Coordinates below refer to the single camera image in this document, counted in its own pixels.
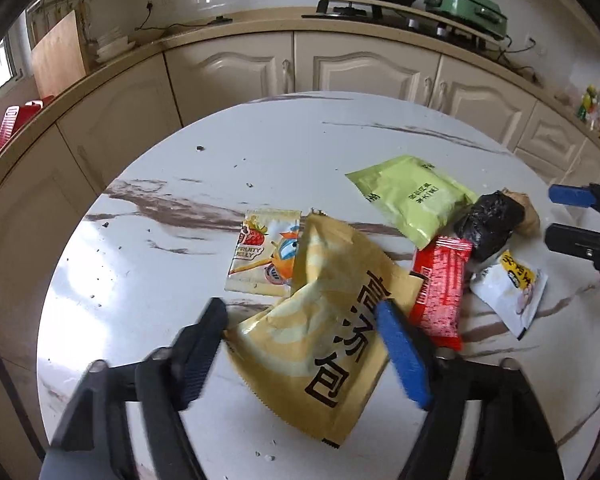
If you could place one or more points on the red snack bar wrapper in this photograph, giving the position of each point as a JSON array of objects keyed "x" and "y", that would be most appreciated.
[{"x": 437, "y": 308}]

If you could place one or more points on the lower cream base cabinets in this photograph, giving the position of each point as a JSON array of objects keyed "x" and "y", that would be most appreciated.
[{"x": 53, "y": 169}]

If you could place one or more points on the light green snack packet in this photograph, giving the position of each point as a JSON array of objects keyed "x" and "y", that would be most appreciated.
[{"x": 416, "y": 197}]

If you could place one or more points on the stacked white bowls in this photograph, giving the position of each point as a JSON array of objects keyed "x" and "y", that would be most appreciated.
[{"x": 111, "y": 45}]

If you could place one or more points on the green electric cooker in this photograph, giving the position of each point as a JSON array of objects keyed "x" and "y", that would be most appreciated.
[{"x": 483, "y": 15}]

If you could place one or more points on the black plastic bag ball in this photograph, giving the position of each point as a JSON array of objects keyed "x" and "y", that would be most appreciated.
[{"x": 489, "y": 223}]

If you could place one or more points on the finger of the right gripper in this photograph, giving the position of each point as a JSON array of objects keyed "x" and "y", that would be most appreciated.
[
  {"x": 574, "y": 242},
  {"x": 587, "y": 196}
]

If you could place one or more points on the white yellow snack packet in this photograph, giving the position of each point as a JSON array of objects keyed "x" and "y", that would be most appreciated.
[{"x": 512, "y": 288}]

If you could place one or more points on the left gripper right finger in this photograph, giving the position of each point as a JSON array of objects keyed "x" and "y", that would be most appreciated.
[{"x": 410, "y": 352}]

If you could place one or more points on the condiment bottles group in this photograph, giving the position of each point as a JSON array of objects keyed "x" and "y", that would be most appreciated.
[{"x": 589, "y": 109}]

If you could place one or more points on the black gas stove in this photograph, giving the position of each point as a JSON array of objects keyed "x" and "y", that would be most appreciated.
[{"x": 407, "y": 18}]

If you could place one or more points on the brown paper ball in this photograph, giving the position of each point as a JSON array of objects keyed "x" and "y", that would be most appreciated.
[{"x": 530, "y": 226}]

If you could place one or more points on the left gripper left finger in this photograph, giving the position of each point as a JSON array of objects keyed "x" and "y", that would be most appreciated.
[{"x": 194, "y": 351}]

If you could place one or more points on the wooden cutting board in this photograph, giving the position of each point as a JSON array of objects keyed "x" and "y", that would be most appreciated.
[{"x": 60, "y": 58}]

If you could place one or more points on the strawberry jelly stick packet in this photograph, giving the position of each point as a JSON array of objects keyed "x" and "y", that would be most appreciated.
[{"x": 263, "y": 259}]

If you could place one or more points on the round white marble table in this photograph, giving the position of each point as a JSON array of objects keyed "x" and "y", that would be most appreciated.
[{"x": 156, "y": 246}]

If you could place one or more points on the yellow soup packet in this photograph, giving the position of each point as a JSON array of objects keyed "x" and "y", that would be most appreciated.
[{"x": 315, "y": 358}]

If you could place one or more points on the red plastic basket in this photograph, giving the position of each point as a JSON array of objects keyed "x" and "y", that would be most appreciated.
[{"x": 17, "y": 116}]

